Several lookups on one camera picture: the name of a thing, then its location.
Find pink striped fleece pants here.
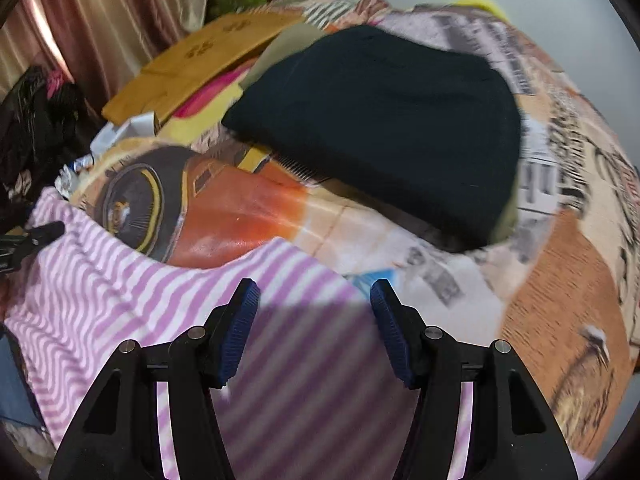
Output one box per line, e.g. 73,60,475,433
3,186,597,480

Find printed newspaper pattern bedspread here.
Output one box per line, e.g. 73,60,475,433
70,0,639,460

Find wooden lap desk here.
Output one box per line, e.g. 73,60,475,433
102,12,303,126

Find pink gold striped curtain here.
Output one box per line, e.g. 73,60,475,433
1,0,206,110

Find black folded garment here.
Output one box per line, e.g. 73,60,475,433
221,25,522,249

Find olive folded garment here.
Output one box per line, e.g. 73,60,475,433
240,23,326,90

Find yellow foam headboard arch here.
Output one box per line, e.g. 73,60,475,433
454,0,509,22

